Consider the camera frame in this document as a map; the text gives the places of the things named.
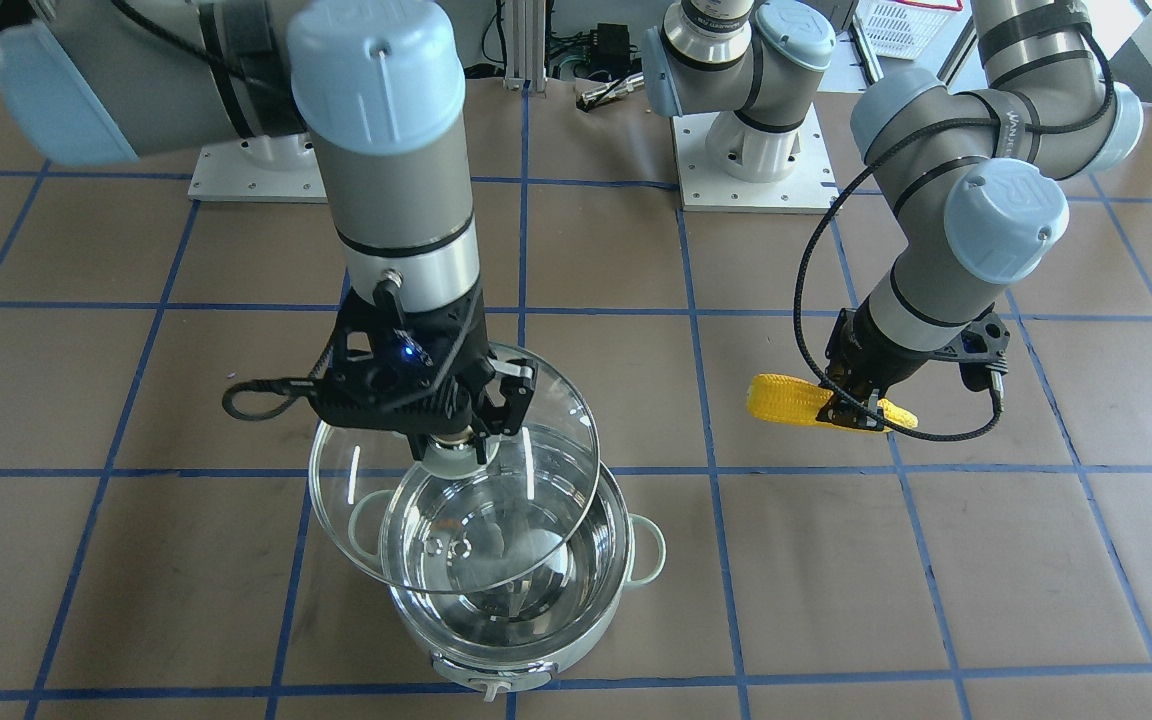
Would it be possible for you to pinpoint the pale green cooking pot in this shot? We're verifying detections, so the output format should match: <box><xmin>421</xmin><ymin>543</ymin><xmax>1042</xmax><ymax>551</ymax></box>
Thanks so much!
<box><xmin>389</xmin><ymin>468</ymin><xmax>668</xmax><ymax>702</ymax></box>

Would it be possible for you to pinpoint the glass pot lid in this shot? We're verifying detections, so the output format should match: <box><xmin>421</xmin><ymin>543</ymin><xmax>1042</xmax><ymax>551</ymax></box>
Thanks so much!
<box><xmin>308</xmin><ymin>343</ymin><xmax>600</xmax><ymax>594</ymax></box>

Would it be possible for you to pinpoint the yellow corn cob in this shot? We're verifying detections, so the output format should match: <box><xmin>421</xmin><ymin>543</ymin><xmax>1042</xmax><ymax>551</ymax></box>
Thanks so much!
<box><xmin>746</xmin><ymin>374</ymin><xmax>890</xmax><ymax>433</ymax></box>

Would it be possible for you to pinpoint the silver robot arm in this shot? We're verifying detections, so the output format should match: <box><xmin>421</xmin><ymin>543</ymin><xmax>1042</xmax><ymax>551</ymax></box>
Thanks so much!
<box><xmin>641</xmin><ymin>1</ymin><xmax>1143</xmax><ymax>437</ymax></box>
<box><xmin>0</xmin><ymin>1</ymin><xmax>535</xmax><ymax>441</ymax></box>

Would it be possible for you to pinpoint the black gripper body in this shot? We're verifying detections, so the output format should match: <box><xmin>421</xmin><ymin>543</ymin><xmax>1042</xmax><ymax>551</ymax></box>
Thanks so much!
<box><xmin>308</xmin><ymin>290</ymin><xmax>497</xmax><ymax>435</ymax></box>
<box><xmin>826</xmin><ymin>306</ymin><xmax>1011</xmax><ymax>402</ymax></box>

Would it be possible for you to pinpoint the black power adapter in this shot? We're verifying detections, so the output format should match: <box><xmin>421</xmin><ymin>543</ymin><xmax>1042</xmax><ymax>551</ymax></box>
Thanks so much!
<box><xmin>589</xmin><ymin>23</ymin><xmax>634</xmax><ymax>76</ymax></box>

